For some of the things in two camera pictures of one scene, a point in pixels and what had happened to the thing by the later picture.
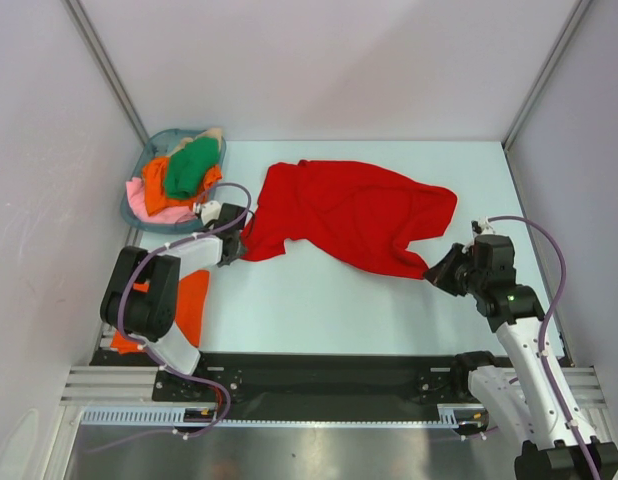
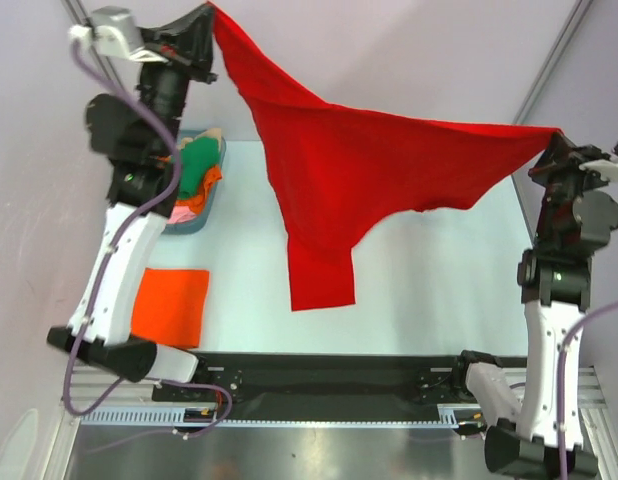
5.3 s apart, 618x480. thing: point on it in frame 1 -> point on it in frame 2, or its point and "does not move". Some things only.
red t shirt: x=364 y=216 -> x=349 y=174
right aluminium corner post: x=546 y=73 does not move
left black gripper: x=230 y=260 -> x=185 y=43
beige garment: x=213 y=132 does not move
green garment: x=188 y=165 does not move
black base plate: x=309 y=379 does not move
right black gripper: x=439 y=275 -> x=563 y=156
